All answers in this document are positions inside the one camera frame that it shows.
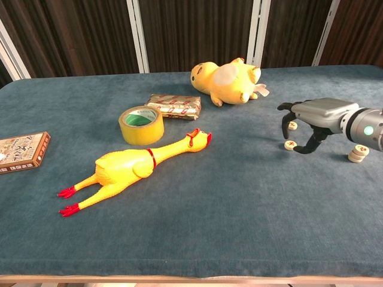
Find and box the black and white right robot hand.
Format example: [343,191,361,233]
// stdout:
[276,97,360,155]

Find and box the yellow plush chick toy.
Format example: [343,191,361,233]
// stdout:
[190,57,270,107]

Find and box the blue felt table cloth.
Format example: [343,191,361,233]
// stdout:
[0,65,383,279]

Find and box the silver foil packet red print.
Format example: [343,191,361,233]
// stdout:
[145,93,202,121]

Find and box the yellowish clear packing tape roll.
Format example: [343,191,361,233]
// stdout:
[118,105,165,146]

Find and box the yellow rubber chicken toy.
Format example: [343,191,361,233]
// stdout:
[57,127,213,218]

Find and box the brown printed card box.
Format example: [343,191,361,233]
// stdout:
[0,131,51,175]

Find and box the white partition frame post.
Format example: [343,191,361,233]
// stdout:
[247,0,272,69]
[311,0,342,67]
[0,17,31,80]
[125,0,150,74]

